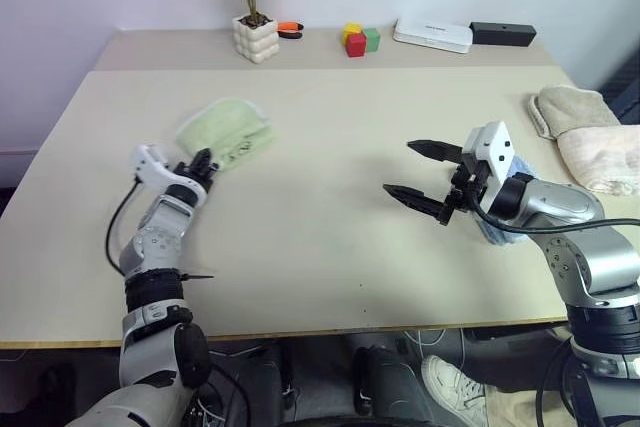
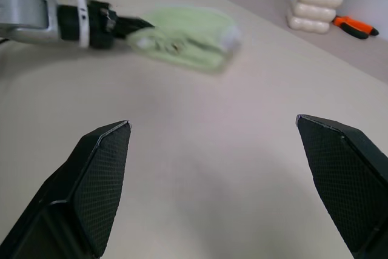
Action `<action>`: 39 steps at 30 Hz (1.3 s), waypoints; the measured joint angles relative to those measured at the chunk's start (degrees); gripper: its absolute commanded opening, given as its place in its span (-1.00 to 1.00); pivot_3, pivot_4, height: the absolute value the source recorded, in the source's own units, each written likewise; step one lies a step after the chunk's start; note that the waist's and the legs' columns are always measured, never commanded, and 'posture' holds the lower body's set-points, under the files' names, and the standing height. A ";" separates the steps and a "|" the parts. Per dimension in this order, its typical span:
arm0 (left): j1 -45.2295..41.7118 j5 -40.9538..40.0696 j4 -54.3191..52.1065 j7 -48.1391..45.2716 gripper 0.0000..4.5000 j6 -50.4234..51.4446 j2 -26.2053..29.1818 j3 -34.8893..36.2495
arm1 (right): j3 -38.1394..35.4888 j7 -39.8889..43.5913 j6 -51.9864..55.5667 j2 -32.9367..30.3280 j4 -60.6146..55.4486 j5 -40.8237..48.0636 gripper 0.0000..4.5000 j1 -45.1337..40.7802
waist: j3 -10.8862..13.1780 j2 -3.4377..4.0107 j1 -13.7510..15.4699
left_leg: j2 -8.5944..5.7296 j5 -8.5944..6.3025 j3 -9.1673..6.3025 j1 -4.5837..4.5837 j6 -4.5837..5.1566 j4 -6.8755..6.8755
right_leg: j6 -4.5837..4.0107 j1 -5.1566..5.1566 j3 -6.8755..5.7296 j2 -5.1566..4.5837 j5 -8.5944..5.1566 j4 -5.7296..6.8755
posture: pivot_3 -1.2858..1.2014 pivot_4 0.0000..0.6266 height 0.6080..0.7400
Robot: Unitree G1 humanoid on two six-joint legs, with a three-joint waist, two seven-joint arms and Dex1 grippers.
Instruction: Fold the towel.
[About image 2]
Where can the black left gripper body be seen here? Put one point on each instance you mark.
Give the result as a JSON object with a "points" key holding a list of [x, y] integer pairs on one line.
{"points": [[100, 25]]}

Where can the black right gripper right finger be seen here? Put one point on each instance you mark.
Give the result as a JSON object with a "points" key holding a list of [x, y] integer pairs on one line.
{"points": [[348, 180]]}

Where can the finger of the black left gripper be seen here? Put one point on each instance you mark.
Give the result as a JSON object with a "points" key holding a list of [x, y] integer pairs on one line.
{"points": [[133, 22], [122, 34]]}

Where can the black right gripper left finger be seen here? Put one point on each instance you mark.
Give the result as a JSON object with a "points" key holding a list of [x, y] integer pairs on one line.
{"points": [[78, 192]]}

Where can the light green towel white trim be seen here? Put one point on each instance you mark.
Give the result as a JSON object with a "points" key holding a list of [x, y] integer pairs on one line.
{"points": [[188, 37]]}

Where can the orange and black pliers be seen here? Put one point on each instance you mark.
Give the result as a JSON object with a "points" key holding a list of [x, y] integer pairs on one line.
{"points": [[354, 26]]}

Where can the white bubble-shaped plant pot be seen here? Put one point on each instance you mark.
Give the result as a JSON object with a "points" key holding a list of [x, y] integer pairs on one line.
{"points": [[313, 10]]}

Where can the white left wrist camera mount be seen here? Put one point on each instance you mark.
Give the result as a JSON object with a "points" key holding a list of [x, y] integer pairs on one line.
{"points": [[82, 13]]}

